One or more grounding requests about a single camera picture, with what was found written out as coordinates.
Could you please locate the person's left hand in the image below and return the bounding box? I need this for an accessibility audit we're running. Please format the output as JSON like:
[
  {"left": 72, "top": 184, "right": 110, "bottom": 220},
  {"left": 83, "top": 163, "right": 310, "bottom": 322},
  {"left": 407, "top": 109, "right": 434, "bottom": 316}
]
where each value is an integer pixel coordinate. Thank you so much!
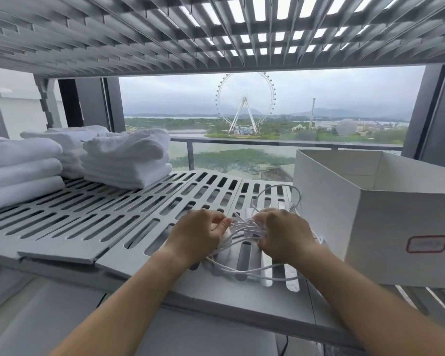
[{"left": 174, "top": 209, "right": 233, "bottom": 268}]

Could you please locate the person's right hand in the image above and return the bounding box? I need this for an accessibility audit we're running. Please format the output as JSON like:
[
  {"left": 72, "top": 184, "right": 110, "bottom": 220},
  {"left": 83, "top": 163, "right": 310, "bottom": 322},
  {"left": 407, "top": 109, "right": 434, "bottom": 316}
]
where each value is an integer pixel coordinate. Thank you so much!
[{"left": 252, "top": 208, "right": 323, "bottom": 265}]

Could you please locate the white cable bundle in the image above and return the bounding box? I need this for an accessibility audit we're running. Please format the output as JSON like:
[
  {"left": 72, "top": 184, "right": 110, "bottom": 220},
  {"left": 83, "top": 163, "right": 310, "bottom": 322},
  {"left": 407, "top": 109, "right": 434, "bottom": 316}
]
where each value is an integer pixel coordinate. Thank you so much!
[{"left": 204, "top": 183, "right": 324, "bottom": 288}]

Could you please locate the person's right forearm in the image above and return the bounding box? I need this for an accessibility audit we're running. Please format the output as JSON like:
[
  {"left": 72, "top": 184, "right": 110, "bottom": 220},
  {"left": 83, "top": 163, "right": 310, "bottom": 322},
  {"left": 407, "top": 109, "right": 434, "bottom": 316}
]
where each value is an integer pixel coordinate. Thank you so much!
[{"left": 298, "top": 248, "right": 445, "bottom": 356}]

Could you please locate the person's left forearm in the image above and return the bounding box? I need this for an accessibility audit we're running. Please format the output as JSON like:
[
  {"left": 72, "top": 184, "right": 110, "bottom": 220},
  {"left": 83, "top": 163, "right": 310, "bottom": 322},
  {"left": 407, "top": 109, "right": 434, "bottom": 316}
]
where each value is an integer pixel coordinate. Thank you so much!
[{"left": 48, "top": 251, "right": 198, "bottom": 356}]

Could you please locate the glass balcony railing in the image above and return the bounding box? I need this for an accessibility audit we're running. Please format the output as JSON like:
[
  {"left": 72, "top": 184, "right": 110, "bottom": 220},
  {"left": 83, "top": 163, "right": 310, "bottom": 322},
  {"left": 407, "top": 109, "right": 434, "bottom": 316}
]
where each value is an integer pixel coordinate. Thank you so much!
[{"left": 169, "top": 136, "right": 405, "bottom": 182}]

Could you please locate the stack of white folded towels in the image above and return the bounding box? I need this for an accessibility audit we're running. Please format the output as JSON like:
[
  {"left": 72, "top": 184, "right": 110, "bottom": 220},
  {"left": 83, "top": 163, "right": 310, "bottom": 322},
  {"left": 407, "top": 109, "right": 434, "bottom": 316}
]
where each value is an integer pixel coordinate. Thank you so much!
[
  {"left": 80, "top": 128, "right": 173, "bottom": 190},
  {"left": 0, "top": 136, "right": 66, "bottom": 214},
  {"left": 20, "top": 125, "right": 110, "bottom": 180}
]

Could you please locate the white ferris wheel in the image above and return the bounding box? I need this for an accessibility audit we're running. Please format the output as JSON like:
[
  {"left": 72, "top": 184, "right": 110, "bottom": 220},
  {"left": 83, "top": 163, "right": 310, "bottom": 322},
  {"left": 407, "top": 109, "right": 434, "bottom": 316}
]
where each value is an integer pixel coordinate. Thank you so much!
[{"left": 215, "top": 72, "right": 277, "bottom": 136}]

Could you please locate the grey slotted shelf board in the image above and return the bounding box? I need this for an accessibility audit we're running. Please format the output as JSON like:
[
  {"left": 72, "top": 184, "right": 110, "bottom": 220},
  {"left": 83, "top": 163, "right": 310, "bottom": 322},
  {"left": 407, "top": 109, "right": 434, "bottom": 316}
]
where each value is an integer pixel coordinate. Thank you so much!
[{"left": 0, "top": 170, "right": 445, "bottom": 348}]

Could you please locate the white box with red label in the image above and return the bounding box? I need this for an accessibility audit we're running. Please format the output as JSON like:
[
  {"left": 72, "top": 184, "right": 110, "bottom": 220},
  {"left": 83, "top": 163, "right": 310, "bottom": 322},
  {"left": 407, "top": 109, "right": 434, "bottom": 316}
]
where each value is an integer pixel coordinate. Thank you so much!
[{"left": 293, "top": 149, "right": 445, "bottom": 288}]

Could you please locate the white dome building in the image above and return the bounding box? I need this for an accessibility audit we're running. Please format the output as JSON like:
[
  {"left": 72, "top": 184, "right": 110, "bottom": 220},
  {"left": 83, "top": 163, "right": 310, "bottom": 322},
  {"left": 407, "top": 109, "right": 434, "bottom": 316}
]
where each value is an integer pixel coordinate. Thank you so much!
[{"left": 335, "top": 118, "right": 358, "bottom": 137}]

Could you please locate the grey slatted shelf underside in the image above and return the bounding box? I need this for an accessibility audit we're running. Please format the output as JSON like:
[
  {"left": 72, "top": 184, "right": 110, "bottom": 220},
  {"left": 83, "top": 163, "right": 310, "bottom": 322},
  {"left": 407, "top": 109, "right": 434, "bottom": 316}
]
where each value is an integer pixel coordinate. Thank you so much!
[{"left": 0, "top": 0, "right": 445, "bottom": 77}]

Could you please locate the dark window frame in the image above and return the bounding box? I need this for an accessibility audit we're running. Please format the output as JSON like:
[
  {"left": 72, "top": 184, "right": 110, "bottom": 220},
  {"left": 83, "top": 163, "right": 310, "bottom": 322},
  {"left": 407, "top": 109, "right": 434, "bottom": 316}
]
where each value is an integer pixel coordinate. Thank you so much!
[{"left": 403, "top": 64, "right": 445, "bottom": 171}]

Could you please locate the grey notched shelf post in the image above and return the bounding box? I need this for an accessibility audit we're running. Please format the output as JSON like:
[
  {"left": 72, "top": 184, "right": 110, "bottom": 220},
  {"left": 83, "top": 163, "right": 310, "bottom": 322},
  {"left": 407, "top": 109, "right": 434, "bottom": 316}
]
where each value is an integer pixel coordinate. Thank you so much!
[{"left": 33, "top": 74, "right": 68, "bottom": 131}]

